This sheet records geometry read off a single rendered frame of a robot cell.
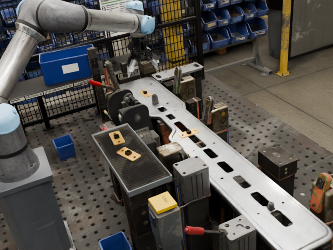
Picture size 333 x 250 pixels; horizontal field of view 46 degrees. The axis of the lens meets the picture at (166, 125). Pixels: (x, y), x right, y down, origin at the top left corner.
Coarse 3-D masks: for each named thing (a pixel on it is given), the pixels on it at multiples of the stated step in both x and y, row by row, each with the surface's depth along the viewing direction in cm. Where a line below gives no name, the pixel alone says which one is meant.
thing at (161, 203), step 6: (150, 198) 108; (156, 198) 108; (162, 198) 107; (168, 198) 107; (156, 204) 106; (162, 204) 105; (168, 204) 105; (174, 204) 105; (156, 210) 104; (162, 210) 104
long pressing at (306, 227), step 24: (168, 96) 196; (168, 120) 176; (192, 120) 174; (192, 144) 157; (216, 144) 156; (216, 168) 143; (240, 168) 141; (240, 192) 130; (264, 192) 129; (264, 216) 120; (288, 216) 119; (312, 216) 118; (264, 240) 113; (288, 240) 111; (312, 240) 110
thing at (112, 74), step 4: (112, 60) 188; (104, 64) 186; (108, 64) 185; (108, 68) 186; (112, 68) 186; (108, 72) 190; (112, 72) 187; (112, 76) 188; (112, 80) 189; (116, 80) 190; (112, 84) 193; (116, 84) 191; (116, 88) 192
